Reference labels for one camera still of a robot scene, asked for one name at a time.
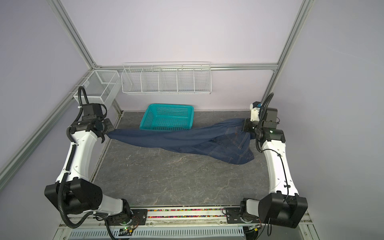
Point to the long white wire shelf basket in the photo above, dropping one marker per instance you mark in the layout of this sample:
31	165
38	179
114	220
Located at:
168	81

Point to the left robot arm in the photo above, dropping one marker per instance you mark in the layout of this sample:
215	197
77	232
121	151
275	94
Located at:
73	195

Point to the green circuit board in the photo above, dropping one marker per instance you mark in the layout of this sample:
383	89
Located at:
125	232

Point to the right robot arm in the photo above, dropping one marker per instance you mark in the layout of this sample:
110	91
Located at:
283	206

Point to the small white mesh box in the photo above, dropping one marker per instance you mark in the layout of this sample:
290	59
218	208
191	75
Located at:
102	87

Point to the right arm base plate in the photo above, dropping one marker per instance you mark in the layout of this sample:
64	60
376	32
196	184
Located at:
234	216

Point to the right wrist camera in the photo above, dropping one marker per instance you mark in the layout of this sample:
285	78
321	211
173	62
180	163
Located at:
255	111

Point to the dark blue denim trousers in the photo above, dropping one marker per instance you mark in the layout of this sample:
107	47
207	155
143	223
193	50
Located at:
225	141

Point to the colourful bead strip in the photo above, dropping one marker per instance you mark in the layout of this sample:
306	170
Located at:
178	213

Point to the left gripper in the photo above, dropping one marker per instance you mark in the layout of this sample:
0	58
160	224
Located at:
110	126

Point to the white slotted cable duct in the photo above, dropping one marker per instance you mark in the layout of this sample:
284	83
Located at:
158	233

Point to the teal plastic basket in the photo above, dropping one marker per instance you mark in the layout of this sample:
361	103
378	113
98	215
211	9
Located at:
165	117

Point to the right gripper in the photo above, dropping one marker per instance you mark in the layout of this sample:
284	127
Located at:
247	124

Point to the aluminium frame rail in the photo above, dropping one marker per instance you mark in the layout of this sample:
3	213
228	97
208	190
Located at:
194	65

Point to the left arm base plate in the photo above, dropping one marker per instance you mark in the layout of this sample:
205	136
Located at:
136	217

